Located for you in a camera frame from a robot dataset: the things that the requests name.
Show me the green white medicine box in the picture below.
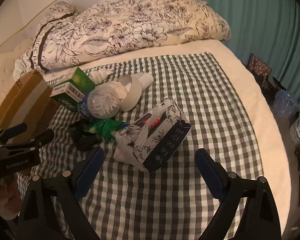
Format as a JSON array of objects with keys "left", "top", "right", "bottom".
[{"left": 50, "top": 67, "right": 95, "bottom": 113}]

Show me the green snack wrapper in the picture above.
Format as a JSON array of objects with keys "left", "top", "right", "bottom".
[{"left": 84, "top": 119, "right": 129, "bottom": 142}]

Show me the clear jar blue label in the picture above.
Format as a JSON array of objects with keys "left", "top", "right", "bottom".
[{"left": 77, "top": 84, "right": 120, "bottom": 119}]

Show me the floral tissue pack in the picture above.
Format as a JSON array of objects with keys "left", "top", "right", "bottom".
[{"left": 114, "top": 99, "right": 191, "bottom": 173}]

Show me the white tape roll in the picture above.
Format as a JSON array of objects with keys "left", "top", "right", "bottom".
[{"left": 118, "top": 75, "right": 142, "bottom": 112}]

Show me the left hand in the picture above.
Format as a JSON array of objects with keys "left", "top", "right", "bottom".
[{"left": 0, "top": 173, "right": 22, "bottom": 220}]

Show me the cardboard box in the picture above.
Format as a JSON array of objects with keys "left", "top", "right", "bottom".
[{"left": 0, "top": 70, "right": 59, "bottom": 142}]

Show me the tufted cream headboard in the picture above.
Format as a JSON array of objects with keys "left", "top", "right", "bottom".
[{"left": 0, "top": 39, "right": 32, "bottom": 83}]

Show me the mint green towel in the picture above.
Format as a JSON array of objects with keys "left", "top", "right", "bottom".
[{"left": 13, "top": 59, "right": 28, "bottom": 81}]

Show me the white star-shaped object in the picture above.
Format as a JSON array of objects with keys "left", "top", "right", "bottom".
[{"left": 89, "top": 68, "right": 112, "bottom": 85}]

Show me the floral duvet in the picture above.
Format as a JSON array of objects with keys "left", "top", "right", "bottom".
[{"left": 21, "top": 0, "right": 231, "bottom": 70}]

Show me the water bottle pack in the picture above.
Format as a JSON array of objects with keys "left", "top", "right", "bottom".
[{"left": 274, "top": 89, "right": 300, "bottom": 118}]

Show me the white paper roll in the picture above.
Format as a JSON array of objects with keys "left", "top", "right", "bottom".
[{"left": 134, "top": 73, "right": 154, "bottom": 91}]

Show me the dark patterned bag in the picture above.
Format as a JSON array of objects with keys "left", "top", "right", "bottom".
[{"left": 247, "top": 53, "right": 272, "bottom": 81}]

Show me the teal curtain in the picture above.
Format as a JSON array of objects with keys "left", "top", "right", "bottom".
[{"left": 204, "top": 0, "right": 300, "bottom": 103}]

